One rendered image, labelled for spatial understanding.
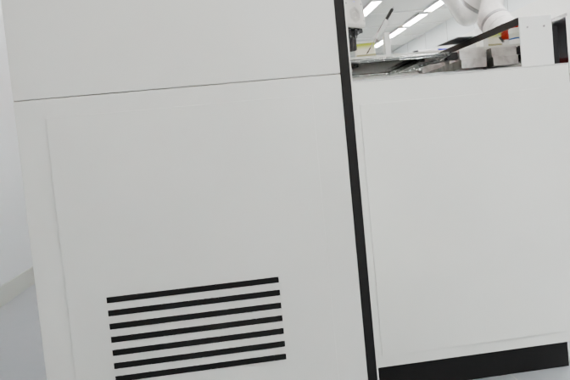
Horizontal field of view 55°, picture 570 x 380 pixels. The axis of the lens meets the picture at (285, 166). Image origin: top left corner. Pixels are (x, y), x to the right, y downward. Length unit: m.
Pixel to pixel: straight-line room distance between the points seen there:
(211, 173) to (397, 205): 0.51
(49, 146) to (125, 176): 0.16
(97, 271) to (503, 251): 1.01
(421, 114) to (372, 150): 0.15
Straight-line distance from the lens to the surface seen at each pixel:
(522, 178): 1.55
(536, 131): 1.56
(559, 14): 6.74
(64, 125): 1.20
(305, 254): 1.18
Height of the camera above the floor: 0.69
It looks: 3 degrees down
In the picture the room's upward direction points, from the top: 5 degrees counter-clockwise
